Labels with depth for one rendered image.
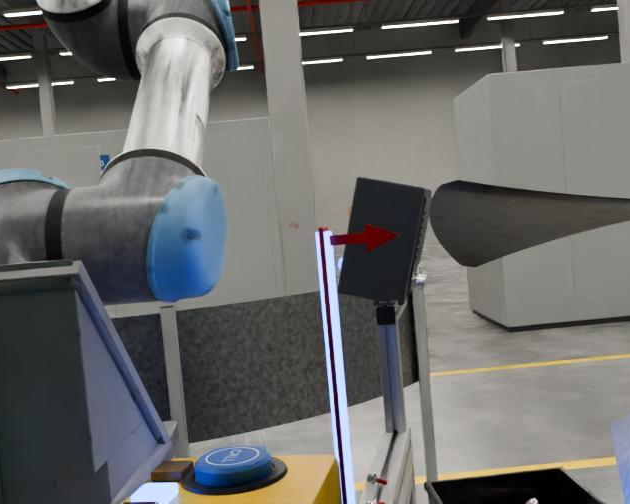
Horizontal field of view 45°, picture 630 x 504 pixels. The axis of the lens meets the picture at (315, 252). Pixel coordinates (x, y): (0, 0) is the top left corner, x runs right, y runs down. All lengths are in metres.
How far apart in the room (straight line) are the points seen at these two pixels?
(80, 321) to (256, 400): 1.89
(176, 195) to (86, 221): 0.08
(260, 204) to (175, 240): 5.92
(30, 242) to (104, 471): 0.24
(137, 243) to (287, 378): 1.77
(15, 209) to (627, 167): 6.66
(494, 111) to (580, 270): 1.57
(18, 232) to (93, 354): 0.21
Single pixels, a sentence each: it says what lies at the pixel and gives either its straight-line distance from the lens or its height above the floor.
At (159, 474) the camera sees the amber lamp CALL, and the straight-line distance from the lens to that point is 0.42.
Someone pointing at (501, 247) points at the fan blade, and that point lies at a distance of 0.71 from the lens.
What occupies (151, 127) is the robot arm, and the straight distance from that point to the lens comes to 0.83.
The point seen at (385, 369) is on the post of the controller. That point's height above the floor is 0.96.
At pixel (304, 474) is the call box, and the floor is 1.07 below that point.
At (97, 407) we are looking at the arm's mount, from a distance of 0.56.
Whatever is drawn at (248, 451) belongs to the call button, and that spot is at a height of 1.08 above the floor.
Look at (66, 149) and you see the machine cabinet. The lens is 6.89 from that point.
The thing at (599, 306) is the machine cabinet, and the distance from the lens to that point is 7.14.
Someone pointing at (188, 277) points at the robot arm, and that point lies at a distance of 0.70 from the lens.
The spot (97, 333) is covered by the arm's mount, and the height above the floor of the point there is 1.13.
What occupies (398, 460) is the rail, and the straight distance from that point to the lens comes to 1.08.
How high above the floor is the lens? 1.20
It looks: 3 degrees down
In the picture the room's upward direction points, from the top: 5 degrees counter-clockwise
